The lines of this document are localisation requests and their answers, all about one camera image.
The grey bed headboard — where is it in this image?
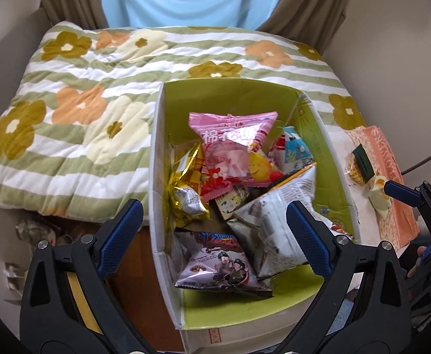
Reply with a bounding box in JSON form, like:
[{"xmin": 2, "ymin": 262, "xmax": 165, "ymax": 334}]
[{"xmin": 0, "ymin": 7, "xmax": 52, "ymax": 83}]

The black curved cable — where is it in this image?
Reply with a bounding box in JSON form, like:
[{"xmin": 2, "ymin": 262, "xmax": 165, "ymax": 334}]
[{"xmin": 401, "ymin": 139, "xmax": 431, "ymax": 176}]

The purple cartoon snack bag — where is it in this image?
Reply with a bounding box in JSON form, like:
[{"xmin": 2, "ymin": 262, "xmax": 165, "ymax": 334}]
[{"xmin": 175, "ymin": 231, "xmax": 272, "ymax": 298}]

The floral striped quilt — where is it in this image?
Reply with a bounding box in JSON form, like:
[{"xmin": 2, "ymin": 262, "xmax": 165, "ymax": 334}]
[{"xmin": 0, "ymin": 22, "xmax": 364, "ymax": 222}]

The orange floral cloth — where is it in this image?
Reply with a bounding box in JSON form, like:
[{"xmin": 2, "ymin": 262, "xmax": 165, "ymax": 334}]
[{"xmin": 344, "ymin": 126, "xmax": 420, "ymax": 252}]

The silver grey snack bag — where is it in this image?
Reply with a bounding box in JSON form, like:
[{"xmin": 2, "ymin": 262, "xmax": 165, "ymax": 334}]
[{"xmin": 233, "ymin": 163, "xmax": 353, "ymax": 279}]

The round waffle cookie packet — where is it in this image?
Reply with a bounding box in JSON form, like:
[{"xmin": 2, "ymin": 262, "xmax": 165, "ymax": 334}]
[{"xmin": 345, "ymin": 153, "xmax": 366, "ymax": 186}]

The person's right hand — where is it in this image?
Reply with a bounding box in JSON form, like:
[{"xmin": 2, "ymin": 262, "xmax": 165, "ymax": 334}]
[{"xmin": 407, "ymin": 246, "xmax": 427, "ymax": 278}]

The gold foil snack bag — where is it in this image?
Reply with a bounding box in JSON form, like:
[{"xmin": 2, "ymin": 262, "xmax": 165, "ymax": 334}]
[{"xmin": 168, "ymin": 143, "xmax": 210, "ymax": 227}]

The dark green snack packet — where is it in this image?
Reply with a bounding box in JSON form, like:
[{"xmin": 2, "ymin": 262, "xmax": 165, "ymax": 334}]
[{"xmin": 352, "ymin": 144, "xmax": 375, "ymax": 185}]

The right brown curtain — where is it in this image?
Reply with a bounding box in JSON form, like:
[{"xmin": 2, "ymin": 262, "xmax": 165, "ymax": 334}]
[{"xmin": 258, "ymin": 0, "xmax": 350, "ymax": 54}]

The green cardboard box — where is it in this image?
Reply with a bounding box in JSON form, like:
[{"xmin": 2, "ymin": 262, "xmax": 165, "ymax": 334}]
[{"xmin": 148, "ymin": 77, "xmax": 362, "ymax": 331}]

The blue white snack bag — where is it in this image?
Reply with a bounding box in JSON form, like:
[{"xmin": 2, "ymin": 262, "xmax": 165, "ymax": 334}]
[{"xmin": 215, "ymin": 185, "xmax": 249, "ymax": 220}]

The light blue snack bag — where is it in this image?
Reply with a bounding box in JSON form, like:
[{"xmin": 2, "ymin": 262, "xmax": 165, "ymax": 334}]
[{"xmin": 268, "ymin": 126, "xmax": 314, "ymax": 175}]

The small yellow cake packet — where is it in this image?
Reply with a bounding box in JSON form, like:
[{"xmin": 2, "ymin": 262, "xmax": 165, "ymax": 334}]
[{"xmin": 368, "ymin": 175, "xmax": 392, "ymax": 218}]

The white cloth table mat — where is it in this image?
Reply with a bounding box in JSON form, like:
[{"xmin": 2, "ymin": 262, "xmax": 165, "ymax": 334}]
[{"xmin": 179, "ymin": 132, "xmax": 383, "ymax": 353}]

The pink marshmallow snack bag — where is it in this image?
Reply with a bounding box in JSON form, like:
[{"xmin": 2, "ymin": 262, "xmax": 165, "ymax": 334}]
[{"xmin": 188, "ymin": 111, "xmax": 283, "ymax": 201}]

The green white potato chip bag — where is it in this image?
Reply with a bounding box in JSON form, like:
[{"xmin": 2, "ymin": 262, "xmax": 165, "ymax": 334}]
[{"xmin": 228, "ymin": 218, "xmax": 264, "ymax": 270}]

